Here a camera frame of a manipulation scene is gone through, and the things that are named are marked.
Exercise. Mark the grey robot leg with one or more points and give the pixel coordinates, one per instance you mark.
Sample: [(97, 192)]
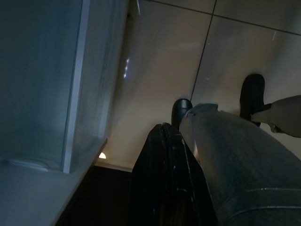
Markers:
[(247, 169), (284, 115)]

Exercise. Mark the black robot left foot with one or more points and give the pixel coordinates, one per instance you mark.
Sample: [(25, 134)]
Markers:
[(181, 110)]

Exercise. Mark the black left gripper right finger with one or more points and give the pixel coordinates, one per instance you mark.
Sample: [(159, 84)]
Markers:
[(188, 188)]

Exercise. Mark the black robot foot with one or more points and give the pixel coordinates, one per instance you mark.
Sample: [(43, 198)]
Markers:
[(181, 110), (252, 91)]

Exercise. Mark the black robot right foot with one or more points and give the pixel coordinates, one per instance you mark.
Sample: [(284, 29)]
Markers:
[(252, 91)]

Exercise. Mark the grey robot left leg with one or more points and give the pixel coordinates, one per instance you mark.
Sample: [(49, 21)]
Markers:
[(247, 169)]

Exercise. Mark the clear fridge drawer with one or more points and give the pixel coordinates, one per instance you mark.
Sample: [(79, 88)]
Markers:
[(35, 82)]

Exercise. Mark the grey steel fridge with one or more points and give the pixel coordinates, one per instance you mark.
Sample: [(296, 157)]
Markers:
[(35, 200)]

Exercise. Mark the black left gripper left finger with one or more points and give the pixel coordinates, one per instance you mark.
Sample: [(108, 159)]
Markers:
[(152, 183)]

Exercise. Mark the grey robot right leg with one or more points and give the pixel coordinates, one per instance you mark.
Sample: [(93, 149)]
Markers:
[(284, 115)]

